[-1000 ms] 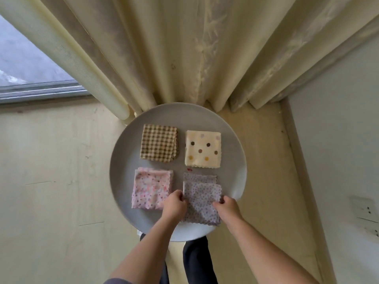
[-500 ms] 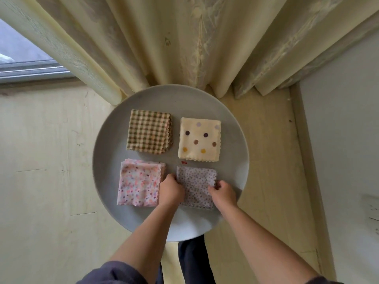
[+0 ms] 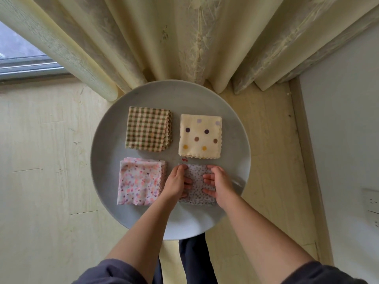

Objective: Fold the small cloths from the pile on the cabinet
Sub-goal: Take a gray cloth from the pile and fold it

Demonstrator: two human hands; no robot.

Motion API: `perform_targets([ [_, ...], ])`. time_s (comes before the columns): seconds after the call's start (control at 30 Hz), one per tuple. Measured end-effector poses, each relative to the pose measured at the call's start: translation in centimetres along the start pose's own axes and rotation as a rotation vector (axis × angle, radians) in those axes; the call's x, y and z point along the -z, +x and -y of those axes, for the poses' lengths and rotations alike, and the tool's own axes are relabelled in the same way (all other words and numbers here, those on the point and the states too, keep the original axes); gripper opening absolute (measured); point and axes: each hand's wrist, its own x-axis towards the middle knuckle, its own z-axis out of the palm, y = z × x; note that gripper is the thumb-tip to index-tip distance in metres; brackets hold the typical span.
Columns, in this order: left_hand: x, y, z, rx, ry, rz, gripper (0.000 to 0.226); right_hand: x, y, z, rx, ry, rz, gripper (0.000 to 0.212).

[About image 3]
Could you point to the person's right hand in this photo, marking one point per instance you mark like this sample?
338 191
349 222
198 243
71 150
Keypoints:
222 187

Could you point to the person's left hand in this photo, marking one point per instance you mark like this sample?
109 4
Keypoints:
175 185

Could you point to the pile of grey cloths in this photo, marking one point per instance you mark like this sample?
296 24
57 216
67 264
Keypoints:
197 174

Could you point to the pink floral cloth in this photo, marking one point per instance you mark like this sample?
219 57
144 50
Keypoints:
141 181

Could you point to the cream polka dot cloths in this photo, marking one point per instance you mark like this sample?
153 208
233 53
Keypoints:
200 136

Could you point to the brown checked cloth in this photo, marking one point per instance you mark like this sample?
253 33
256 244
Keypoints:
148 128

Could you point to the person's right forearm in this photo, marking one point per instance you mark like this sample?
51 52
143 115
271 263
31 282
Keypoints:
263 239

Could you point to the person's left forearm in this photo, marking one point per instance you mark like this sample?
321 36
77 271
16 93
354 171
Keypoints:
145 236

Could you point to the white round table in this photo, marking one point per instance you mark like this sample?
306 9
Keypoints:
106 150

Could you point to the person's black trouser leg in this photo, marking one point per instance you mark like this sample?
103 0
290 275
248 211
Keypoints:
158 272
198 260

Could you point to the white bundled curtain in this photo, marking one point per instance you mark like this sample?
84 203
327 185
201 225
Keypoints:
195 38

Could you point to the white wall socket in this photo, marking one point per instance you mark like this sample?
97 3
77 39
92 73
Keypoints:
373 220
372 201

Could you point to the white sliding door frame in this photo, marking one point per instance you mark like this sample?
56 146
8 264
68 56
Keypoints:
32 68

